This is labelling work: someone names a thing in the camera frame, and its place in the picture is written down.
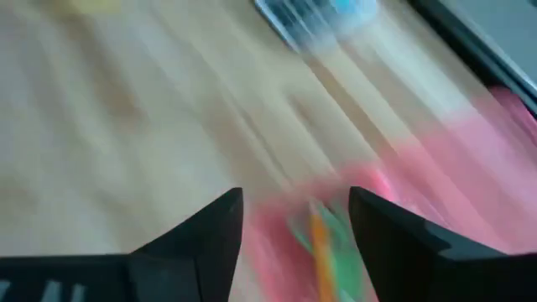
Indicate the orange pencil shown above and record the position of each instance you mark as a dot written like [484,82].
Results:
[321,247]

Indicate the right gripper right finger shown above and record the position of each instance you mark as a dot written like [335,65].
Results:
[411,260]

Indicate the pink translucent plastic case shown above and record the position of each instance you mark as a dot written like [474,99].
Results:
[461,176]

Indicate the grey desk calculator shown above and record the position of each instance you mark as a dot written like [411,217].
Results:
[302,21]

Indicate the black aluminium table frame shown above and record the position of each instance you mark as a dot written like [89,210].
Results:
[482,52]

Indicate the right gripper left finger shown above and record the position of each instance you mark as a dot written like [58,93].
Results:
[189,260]

